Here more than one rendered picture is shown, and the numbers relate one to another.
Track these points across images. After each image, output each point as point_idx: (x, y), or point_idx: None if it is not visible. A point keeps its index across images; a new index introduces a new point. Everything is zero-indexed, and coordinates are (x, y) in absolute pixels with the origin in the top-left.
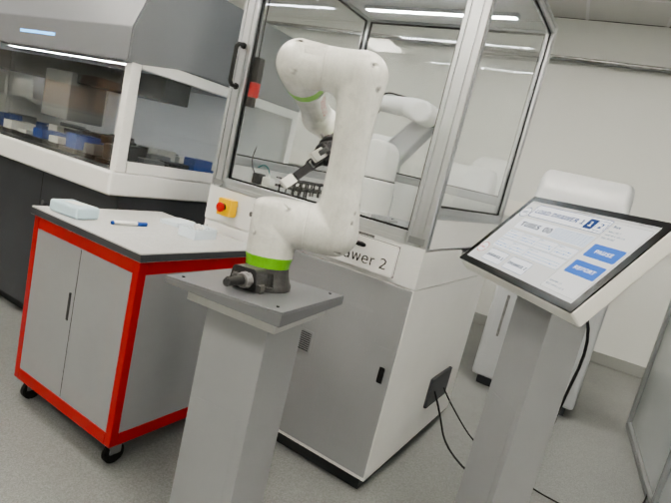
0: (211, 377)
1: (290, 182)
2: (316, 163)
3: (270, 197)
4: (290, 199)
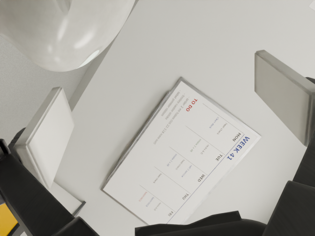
0: None
1: (54, 121)
2: (159, 231)
3: (112, 39)
4: (124, 3)
